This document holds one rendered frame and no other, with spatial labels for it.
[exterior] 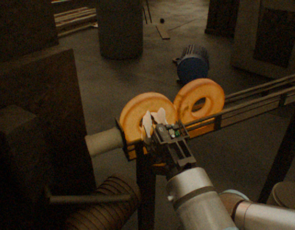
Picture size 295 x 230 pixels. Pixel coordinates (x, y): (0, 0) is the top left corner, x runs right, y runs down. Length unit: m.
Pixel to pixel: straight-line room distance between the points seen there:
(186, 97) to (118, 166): 0.95
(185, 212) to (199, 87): 0.33
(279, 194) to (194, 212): 0.39
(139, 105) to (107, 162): 0.98
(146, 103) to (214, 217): 0.30
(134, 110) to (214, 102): 0.24
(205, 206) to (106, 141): 0.29
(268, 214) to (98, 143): 0.40
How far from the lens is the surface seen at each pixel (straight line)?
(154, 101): 0.60
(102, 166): 1.52
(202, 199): 0.47
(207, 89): 0.67
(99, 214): 0.67
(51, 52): 0.68
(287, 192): 0.82
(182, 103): 0.64
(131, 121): 0.61
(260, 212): 0.58
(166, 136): 0.51
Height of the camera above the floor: 1.08
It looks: 33 degrees down
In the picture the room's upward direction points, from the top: straight up
